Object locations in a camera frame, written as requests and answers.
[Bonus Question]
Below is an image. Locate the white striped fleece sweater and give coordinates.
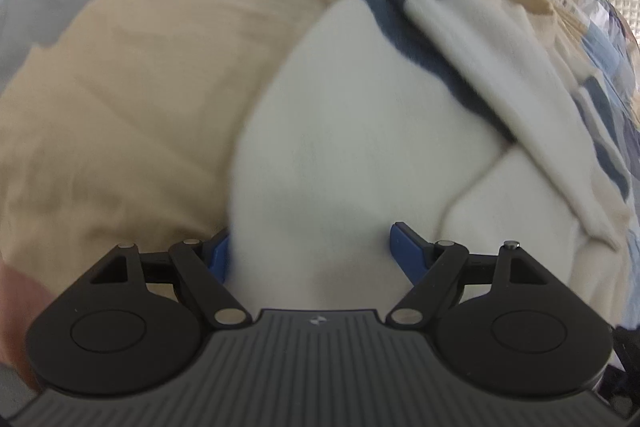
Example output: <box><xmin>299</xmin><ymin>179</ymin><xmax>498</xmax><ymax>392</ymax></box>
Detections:
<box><xmin>228</xmin><ymin>0</ymin><xmax>634</xmax><ymax>324</ymax></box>

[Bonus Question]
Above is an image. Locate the patchwork quilt bedspread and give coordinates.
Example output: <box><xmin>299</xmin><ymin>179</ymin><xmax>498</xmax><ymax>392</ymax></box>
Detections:
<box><xmin>1</xmin><ymin>0</ymin><xmax>639</xmax><ymax>388</ymax></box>

